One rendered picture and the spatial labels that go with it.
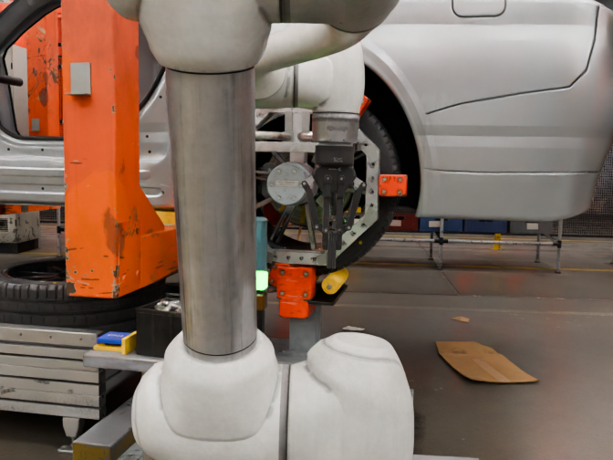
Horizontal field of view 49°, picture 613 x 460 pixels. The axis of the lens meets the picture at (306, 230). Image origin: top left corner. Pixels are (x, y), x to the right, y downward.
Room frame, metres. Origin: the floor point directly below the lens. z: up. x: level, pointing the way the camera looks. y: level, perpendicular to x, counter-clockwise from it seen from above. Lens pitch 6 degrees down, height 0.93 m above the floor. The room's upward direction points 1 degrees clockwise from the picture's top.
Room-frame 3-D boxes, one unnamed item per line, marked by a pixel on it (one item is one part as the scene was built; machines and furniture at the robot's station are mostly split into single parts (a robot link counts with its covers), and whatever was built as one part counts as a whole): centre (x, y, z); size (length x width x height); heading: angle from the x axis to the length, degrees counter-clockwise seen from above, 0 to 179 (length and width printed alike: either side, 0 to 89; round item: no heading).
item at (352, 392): (0.94, -0.07, 0.57); 0.18 x 0.16 x 0.22; 90
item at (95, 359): (1.62, 0.31, 0.44); 0.43 x 0.17 x 0.03; 79
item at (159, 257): (2.31, 0.54, 0.69); 0.52 x 0.17 x 0.35; 169
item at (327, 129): (1.29, -0.05, 0.99); 0.09 x 0.09 x 0.06
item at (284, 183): (2.18, 0.04, 0.85); 0.21 x 0.14 x 0.14; 169
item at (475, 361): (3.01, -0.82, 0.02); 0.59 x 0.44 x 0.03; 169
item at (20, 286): (2.48, 0.86, 0.39); 0.66 x 0.66 x 0.24
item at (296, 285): (2.29, 0.02, 0.48); 0.16 x 0.12 x 0.17; 169
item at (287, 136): (2.15, 0.15, 1.03); 0.19 x 0.18 x 0.11; 169
